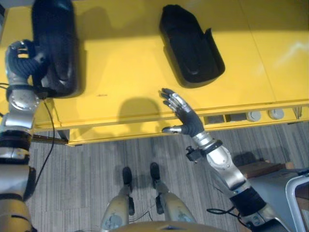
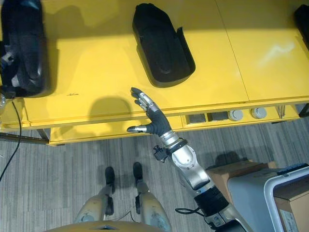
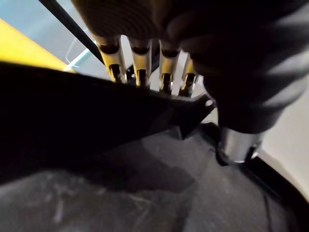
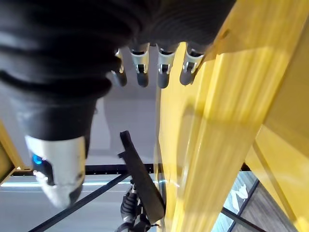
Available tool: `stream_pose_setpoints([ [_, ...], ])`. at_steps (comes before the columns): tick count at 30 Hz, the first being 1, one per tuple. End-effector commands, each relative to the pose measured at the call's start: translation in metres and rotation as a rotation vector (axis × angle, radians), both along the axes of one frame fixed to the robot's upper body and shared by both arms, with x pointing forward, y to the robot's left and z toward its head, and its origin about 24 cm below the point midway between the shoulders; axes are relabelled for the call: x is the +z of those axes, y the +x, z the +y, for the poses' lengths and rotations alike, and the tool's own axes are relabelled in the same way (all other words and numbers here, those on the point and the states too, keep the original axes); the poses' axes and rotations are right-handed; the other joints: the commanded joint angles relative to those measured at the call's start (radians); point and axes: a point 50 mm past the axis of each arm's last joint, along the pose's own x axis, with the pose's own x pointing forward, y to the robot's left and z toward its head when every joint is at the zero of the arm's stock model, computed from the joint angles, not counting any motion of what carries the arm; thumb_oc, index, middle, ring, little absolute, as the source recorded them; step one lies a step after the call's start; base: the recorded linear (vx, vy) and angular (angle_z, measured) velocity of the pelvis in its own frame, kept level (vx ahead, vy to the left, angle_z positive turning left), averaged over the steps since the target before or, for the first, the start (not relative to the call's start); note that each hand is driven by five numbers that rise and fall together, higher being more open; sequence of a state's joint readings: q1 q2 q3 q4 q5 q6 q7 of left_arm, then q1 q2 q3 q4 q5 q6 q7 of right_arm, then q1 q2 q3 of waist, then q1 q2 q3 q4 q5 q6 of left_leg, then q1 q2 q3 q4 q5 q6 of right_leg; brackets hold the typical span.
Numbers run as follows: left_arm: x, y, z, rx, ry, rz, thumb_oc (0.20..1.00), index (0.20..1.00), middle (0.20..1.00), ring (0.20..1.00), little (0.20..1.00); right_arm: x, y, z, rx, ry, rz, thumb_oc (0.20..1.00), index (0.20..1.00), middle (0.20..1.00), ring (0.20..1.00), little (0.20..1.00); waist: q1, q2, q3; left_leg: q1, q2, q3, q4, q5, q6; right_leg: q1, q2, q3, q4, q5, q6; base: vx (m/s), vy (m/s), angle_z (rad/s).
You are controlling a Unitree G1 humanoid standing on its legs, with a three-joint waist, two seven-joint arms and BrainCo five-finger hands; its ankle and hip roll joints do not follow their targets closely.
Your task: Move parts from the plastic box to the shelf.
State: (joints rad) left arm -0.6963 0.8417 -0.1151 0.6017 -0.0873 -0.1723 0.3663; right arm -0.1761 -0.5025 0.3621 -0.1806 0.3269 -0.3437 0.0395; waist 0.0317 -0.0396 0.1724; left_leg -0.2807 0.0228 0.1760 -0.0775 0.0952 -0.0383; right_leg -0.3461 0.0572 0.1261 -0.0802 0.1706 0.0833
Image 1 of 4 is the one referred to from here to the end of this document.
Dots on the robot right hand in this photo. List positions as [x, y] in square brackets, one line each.
[190, 120]

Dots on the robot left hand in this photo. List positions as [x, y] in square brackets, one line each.
[23, 67]

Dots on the black sole-shaped part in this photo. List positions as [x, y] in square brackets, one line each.
[56, 41]
[193, 53]

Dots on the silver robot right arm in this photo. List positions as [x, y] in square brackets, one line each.
[224, 166]

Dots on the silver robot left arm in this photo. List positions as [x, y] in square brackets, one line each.
[17, 106]

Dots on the yellow metal shelf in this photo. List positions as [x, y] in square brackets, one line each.
[135, 72]

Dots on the grey plastic box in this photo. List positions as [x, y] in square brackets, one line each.
[275, 188]

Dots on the dark robot right foot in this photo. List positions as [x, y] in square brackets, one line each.
[154, 171]

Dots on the dark robot foot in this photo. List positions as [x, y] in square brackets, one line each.
[154, 171]
[127, 175]

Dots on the white round knob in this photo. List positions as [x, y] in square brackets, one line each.
[253, 116]
[275, 113]

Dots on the brown wooden bar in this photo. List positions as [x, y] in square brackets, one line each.
[48, 139]

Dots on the dark robot left foot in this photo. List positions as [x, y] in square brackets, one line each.
[127, 175]

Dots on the brown wooden pallet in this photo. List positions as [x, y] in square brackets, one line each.
[263, 168]

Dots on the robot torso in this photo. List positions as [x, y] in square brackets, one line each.
[173, 226]

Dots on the silver robot left leg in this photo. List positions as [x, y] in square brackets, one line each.
[116, 210]

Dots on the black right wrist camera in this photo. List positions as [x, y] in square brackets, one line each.
[195, 154]

